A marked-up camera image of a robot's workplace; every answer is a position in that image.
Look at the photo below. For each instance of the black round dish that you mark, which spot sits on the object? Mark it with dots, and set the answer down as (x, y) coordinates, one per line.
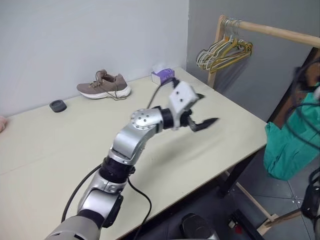
(58, 106)

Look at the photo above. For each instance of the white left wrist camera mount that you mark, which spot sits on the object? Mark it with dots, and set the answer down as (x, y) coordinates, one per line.
(181, 96)

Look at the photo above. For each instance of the black table frame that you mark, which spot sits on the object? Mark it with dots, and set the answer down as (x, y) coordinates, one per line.
(235, 175)

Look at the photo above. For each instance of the brown wooden board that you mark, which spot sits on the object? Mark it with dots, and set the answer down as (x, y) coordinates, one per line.
(287, 100)

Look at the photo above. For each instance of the dark rounded shape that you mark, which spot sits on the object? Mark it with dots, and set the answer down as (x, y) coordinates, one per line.
(195, 225)

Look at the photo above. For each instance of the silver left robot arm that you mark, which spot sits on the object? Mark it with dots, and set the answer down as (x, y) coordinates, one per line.
(130, 145)

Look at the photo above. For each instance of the taupe sneaker with white sole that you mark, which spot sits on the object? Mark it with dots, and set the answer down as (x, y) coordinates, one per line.
(105, 85)

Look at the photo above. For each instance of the green shorts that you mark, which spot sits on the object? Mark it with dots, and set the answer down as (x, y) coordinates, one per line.
(282, 150)

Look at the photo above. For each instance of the purple tissue box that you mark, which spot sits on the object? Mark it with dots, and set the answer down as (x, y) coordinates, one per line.
(165, 75)

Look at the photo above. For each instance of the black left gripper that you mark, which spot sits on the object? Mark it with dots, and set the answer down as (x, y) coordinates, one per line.
(185, 120)

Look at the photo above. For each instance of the wooden clothes rack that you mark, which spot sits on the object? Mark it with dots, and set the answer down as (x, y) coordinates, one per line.
(275, 31)

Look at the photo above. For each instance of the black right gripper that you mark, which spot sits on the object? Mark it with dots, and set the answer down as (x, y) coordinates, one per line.
(303, 80)

